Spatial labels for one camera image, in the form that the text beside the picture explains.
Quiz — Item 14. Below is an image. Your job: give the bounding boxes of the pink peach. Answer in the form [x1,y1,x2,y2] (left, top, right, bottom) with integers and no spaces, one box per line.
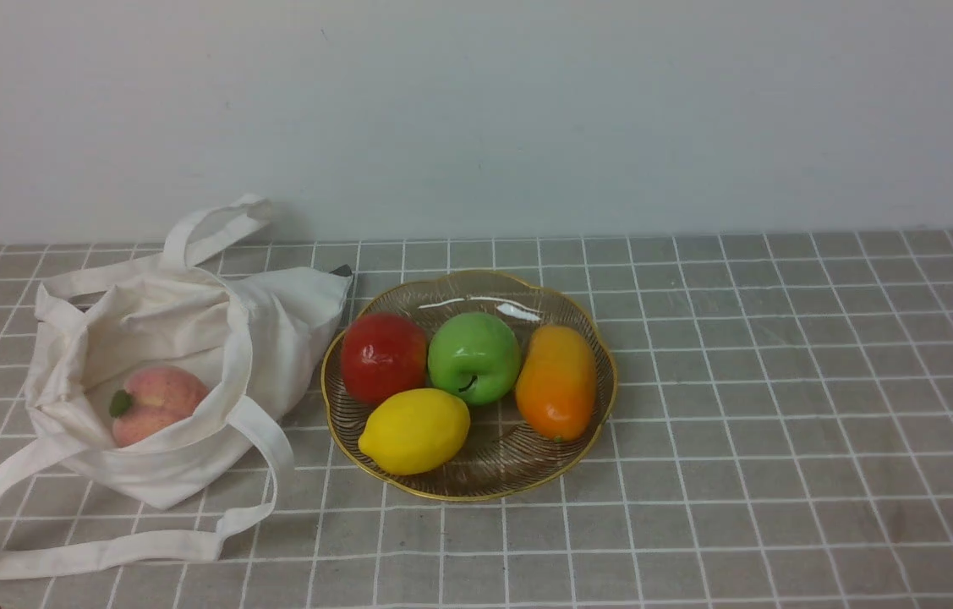
[108,365,210,448]

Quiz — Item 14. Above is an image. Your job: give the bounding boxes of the white cloth tote bag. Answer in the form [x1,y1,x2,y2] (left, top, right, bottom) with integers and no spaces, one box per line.
[0,195,353,579]

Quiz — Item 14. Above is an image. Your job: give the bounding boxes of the green apple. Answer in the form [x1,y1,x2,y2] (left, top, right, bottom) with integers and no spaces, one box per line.
[427,312,522,406]

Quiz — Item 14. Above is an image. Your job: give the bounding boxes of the red apple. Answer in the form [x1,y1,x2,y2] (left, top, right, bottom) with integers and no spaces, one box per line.
[341,312,429,406]

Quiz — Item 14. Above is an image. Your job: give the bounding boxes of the orange mango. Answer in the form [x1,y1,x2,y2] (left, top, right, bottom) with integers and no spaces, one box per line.
[514,325,597,443]

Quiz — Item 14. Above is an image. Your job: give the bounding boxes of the yellow lemon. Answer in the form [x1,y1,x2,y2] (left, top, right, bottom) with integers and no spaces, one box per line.
[358,387,471,475]

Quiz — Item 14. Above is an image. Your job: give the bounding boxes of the grey checked tablecloth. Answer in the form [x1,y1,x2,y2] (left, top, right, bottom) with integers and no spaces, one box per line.
[0,231,953,608]

